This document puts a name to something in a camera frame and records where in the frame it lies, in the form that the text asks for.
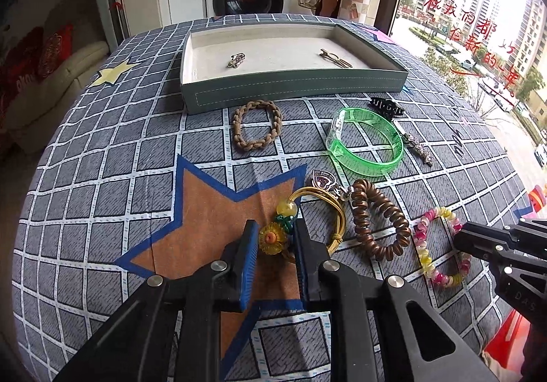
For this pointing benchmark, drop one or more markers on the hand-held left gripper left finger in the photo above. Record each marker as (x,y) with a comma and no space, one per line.
(250,266)

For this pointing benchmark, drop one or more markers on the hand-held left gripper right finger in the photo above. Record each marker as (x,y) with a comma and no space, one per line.
(302,271)

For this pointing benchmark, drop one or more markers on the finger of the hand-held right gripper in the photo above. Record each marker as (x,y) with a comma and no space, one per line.
(463,236)

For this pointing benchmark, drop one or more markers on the heart-shaped purple hair clip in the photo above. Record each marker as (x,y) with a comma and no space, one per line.
(321,181)

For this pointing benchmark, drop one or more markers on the rhinestone hair clip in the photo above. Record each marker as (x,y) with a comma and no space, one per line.
(416,144)

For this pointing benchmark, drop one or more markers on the green translucent bangle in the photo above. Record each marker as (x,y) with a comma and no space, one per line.
(367,164)

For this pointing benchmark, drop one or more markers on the black claw hair clip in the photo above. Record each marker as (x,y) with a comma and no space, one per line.
(386,107)

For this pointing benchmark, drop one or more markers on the grey-green jewelry tray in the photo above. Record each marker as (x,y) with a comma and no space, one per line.
(277,91)

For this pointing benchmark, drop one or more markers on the silver brooch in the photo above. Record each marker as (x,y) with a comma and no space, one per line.
(236,60)

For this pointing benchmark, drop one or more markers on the red lettering window decal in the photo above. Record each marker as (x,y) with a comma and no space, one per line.
(466,23)

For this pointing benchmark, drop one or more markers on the gold hair clip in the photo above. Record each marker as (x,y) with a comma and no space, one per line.
(335,58)

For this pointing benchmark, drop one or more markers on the cream sofa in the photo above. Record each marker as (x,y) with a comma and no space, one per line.
(64,78)

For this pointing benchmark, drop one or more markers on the red patterned cushion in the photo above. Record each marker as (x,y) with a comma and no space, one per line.
(53,50)

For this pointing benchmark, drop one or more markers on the dark red cushion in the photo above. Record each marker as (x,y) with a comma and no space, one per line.
(19,65)

